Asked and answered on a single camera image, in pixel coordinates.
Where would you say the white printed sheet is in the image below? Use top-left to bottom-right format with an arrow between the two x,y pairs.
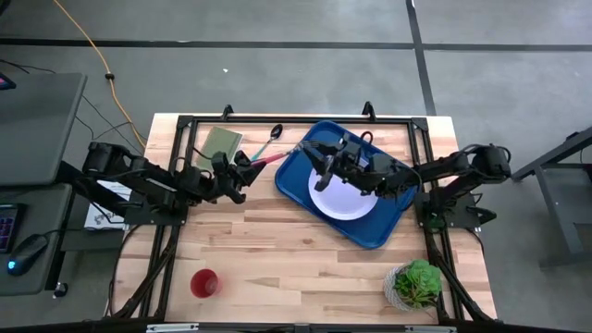
83,179 -> 133,231

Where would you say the grey desk top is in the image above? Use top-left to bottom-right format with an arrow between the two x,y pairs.
0,71 -> 88,187

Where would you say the grey metal stand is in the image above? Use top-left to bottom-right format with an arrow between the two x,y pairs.
511,127 -> 592,269

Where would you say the black metal rig frame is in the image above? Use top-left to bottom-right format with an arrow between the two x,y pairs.
105,101 -> 499,325

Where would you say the succulent in white patterned pot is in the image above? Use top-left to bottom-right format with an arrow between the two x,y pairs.
382,258 -> 443,312

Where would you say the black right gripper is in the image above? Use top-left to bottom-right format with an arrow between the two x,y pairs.
304,136 -> 404,196

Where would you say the spoon with teal handle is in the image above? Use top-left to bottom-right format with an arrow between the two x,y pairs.
251,123 -> 284,162

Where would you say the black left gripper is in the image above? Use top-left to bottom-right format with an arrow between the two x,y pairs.
209,150 -> 268,205

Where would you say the yellow floor cable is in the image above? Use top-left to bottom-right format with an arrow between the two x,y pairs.
53,0 -> 148,150

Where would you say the white round plate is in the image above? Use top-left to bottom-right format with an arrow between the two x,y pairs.
307,166 -> 379,222

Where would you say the black computer mouse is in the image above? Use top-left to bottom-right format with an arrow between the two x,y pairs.
6,233 -> 49,278

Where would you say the black backlit keyboard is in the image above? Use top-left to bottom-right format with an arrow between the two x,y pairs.
0,203 -> 22,254

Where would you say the red plastic cup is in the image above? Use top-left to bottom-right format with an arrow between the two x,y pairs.
190,268 -> 224,300

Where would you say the blue plastic tray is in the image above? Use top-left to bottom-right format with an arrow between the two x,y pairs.
274,119 -> 421,250

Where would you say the green sponge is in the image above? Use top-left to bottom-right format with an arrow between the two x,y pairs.
196,126 -> 244,171

